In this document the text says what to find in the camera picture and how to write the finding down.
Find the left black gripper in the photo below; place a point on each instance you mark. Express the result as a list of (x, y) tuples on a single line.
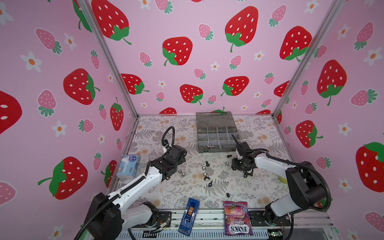
[(161, 159)]

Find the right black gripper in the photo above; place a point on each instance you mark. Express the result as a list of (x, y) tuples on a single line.
[(234, 165)]

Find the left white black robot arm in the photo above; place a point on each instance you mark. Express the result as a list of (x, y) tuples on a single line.
[(109, 214)]

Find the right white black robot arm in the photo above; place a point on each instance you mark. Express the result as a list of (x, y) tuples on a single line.
[(307, 188)]

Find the blue white tissue pack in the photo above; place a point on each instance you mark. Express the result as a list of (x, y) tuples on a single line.
[(128, 166)]

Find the yellow green bowl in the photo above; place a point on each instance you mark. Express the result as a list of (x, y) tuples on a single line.
[(283, 180)]

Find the grey plastic compartment organizer box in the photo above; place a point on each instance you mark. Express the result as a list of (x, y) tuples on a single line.
[(216, 128)]

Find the blue rectangular plastic box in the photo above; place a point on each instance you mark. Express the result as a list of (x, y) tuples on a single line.
[(189, 217)]

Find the purple Fox's candy bag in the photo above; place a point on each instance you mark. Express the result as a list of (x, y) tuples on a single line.
[(237, 219)]

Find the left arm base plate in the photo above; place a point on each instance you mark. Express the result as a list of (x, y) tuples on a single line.
[(163, 220)]

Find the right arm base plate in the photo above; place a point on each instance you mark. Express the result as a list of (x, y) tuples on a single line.
[(260, 218)]

